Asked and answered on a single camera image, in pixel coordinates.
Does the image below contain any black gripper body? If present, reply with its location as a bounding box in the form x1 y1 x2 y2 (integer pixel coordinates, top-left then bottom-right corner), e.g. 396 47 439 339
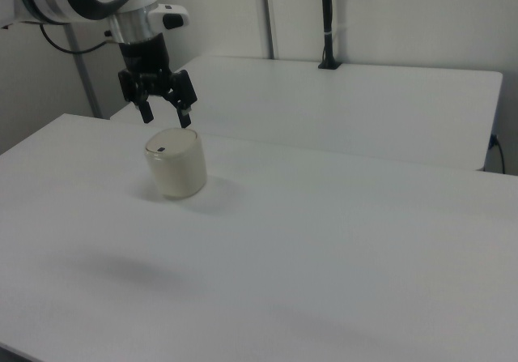
117 32 199 108

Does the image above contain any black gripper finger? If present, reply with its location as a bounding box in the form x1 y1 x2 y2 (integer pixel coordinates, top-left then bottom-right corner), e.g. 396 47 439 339
136 94 154 125
167 89 193 130

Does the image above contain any white cylindrical cup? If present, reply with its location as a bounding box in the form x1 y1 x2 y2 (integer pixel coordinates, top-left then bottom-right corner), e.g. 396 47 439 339
144 127 208 200

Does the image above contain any white side table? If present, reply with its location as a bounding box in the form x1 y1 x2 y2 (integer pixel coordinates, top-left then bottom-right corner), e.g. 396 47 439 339
109 55 504 172

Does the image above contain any grey metal frame post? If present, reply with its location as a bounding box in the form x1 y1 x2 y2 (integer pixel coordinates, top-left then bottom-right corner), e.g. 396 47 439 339
60 23 102 118
259 0 280 60

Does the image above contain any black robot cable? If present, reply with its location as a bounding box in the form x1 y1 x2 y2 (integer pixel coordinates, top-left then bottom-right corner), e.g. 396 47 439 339
39 23 119 54

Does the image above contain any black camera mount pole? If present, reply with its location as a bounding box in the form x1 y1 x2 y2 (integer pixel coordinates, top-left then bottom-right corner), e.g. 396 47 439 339
317 0 342 70

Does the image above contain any black power cable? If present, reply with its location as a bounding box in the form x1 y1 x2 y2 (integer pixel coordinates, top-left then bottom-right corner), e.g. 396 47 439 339
489 134 507 174

